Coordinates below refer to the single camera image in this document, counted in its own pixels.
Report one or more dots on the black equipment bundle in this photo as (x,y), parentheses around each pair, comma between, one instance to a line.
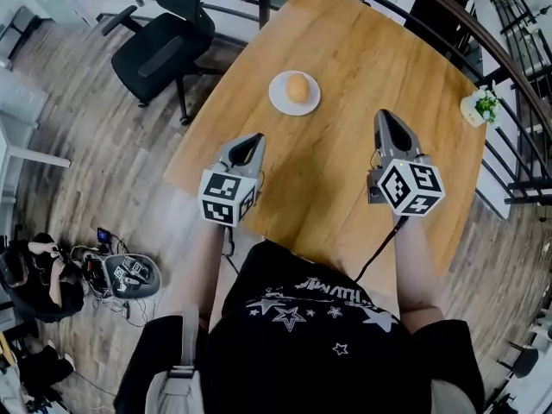
(88,267)

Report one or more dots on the white desk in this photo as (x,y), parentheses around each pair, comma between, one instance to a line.
(17,145)

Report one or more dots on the spare hand-held gripper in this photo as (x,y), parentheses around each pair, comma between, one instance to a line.
(138,270)
(121,276)

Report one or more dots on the grey open case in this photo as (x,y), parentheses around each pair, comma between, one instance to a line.
(148,289)

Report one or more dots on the person's right forearm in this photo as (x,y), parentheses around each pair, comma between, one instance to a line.
(416,270)

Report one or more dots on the white round plate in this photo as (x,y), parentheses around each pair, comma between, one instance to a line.
(278,99)

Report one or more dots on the black stool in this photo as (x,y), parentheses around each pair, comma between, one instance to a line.
(524,360)

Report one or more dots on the small black field monitor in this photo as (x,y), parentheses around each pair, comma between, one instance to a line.
(104,234)

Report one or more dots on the person's black star-print shirt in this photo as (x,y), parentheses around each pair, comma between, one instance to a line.
(310,352)

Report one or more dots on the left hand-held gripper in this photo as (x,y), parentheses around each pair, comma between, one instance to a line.
(224,196)

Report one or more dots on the wooden table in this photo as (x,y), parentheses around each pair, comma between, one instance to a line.
(500,54)

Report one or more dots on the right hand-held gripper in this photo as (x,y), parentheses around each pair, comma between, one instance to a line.
(409,188)

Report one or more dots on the person's left forearm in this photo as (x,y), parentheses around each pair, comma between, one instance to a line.
(194,274)

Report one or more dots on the black office chair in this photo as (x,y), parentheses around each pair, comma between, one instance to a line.
(159,54)

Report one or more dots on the potted plant in white pot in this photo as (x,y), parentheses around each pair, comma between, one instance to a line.
(481,106)

